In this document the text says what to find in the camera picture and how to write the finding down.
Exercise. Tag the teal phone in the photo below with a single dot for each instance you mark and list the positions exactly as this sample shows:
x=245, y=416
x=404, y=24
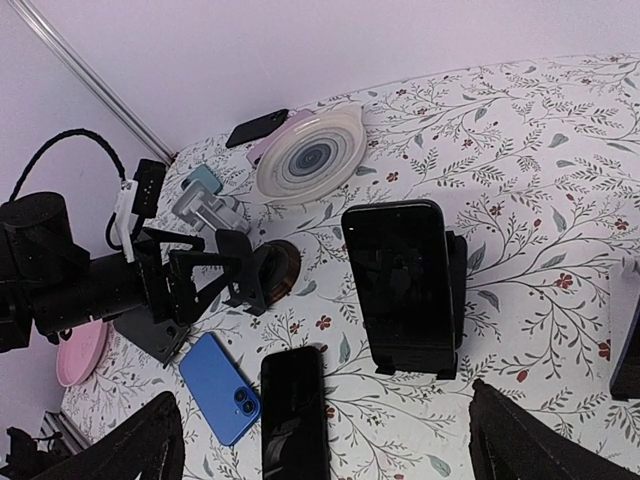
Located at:
x=206, y=177

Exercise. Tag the silver folding phone stand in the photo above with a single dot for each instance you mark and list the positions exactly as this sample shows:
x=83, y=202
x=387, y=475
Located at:
x=200, y=208

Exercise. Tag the left aluminium frame post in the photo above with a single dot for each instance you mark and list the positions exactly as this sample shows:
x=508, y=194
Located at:
x=97, y=86

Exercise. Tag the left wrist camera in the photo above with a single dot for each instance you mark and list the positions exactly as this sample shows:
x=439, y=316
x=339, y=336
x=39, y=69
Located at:
x=137, y=201

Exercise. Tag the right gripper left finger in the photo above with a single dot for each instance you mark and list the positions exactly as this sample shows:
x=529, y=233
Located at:
x=147, y=445

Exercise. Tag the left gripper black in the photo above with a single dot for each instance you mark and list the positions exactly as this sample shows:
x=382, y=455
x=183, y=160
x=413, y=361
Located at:
x=52, y=285

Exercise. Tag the floral table mat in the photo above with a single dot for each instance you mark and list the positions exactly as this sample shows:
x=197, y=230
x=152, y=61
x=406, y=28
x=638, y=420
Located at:
x=537, y=164

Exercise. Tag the pink phone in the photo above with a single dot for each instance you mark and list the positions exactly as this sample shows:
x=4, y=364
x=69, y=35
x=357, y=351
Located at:
x=255, y=153

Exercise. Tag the black round folding stand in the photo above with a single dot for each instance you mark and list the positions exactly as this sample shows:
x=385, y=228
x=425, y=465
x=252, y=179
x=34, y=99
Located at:
x=162, y=341

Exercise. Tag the small black phone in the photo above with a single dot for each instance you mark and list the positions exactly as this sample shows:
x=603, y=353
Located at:
x=399, y=259

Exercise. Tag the pink round object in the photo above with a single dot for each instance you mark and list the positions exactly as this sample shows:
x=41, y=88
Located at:
x=78, y=357

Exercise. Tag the blue phone face down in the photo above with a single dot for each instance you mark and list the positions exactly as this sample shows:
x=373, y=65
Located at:
x=228, y=403

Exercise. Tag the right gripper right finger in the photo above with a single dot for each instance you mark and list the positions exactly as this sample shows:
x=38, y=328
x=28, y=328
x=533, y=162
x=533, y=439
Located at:
x=506, y=442

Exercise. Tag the white round dish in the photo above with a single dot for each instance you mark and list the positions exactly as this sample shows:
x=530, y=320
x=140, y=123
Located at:
x=312, y=159

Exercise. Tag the round wooden base stand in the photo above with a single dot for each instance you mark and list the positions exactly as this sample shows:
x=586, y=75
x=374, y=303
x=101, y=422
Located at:
x=258, y=278

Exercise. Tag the black clamp phone stand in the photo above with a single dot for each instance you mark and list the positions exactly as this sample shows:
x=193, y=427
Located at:
x=460, y=300

